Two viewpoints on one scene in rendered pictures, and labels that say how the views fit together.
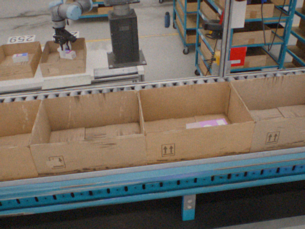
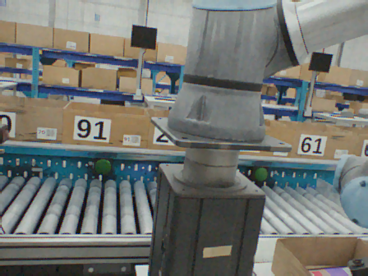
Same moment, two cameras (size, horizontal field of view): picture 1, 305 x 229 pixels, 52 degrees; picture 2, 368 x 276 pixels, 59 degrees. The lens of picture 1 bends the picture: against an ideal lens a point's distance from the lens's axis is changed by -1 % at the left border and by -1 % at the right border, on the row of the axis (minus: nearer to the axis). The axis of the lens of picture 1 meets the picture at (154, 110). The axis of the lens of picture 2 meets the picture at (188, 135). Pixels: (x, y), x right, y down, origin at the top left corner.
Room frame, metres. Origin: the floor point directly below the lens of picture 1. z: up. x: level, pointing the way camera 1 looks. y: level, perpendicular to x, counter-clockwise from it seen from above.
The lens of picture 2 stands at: (2.67, 0.05, 1.28)
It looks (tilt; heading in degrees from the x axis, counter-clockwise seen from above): 11 degrees down; 172
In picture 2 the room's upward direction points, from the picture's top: 7 degrees clockwise
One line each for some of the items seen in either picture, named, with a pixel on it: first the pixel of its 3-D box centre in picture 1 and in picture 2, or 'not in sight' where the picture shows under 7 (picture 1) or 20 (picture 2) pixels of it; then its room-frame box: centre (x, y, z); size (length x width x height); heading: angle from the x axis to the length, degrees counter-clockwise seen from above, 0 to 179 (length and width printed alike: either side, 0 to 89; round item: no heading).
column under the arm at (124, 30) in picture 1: (124, 36); (199, 249); (2.05, 0.18, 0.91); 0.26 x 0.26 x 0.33; 9
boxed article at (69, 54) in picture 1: (67, 54); not in sight; (2.11, 0.60, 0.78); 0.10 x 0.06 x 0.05; 65
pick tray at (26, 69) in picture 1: (16, 60); not in sight; (2.00, 0.94, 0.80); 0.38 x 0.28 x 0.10; 6
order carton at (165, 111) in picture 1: (191, 121); (107, 125); (1.00, -0.15, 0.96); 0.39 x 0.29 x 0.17; 96
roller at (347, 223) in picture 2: not in sight; (325, 210); (1.35, 0.91, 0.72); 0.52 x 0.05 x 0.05; 6
